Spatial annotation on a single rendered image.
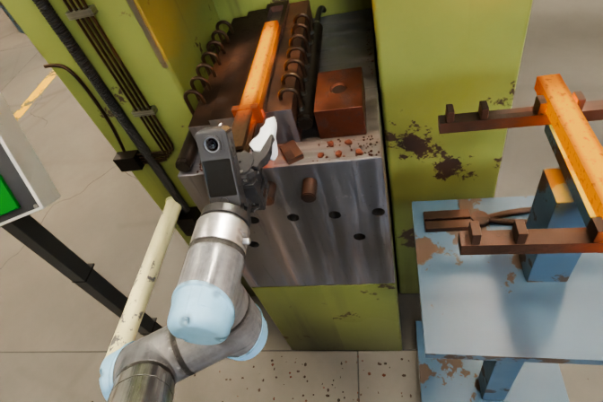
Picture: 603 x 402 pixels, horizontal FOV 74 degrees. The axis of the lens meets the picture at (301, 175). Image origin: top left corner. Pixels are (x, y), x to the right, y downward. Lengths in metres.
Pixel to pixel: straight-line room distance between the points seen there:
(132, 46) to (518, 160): 1.60
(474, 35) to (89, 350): 1.71
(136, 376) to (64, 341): 1.46
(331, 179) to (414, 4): 0.33
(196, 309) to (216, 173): 0.18
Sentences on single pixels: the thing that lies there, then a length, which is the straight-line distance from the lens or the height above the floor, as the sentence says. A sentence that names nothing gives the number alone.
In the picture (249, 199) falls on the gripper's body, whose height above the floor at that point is 0.96.
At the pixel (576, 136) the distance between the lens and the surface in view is 0.60.
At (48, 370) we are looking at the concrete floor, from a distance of 1.99.
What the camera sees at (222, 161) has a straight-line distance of 0.55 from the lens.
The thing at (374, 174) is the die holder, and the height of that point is 0.87.
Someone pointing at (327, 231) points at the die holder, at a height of 0.71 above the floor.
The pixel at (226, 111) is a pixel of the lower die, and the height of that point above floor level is 0.99.
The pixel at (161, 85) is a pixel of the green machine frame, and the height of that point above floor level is 0.99.
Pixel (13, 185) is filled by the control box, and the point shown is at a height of 1.01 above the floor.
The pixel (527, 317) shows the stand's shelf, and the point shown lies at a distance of 0.75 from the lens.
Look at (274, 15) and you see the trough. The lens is 1.04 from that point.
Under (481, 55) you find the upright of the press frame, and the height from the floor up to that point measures 0.95.
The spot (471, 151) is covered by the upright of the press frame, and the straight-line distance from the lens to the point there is 0.99.
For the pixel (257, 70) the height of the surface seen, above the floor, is 1.01.
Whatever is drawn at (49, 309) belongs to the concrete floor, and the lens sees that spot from 2.16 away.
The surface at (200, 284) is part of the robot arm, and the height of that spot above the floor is 1.02.
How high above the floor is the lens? 1.40
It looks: 45 degrees down
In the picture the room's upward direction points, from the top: 18 degrees counter-clockwise
